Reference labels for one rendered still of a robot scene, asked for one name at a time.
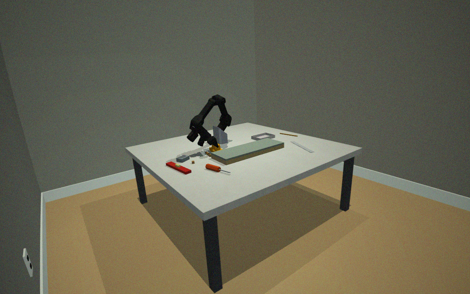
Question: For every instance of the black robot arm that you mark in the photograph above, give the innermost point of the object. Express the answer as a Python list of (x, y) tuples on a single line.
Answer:
[(198, 120)]

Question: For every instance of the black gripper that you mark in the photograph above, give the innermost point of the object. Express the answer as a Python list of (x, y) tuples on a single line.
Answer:
[(211, 140)]

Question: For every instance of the orange-handled awl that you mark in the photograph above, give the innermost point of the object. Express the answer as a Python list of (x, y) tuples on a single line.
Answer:
[(214, 168)]

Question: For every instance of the red flat bar with yellow patch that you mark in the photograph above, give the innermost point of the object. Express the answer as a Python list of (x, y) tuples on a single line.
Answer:
[(178, 168)]

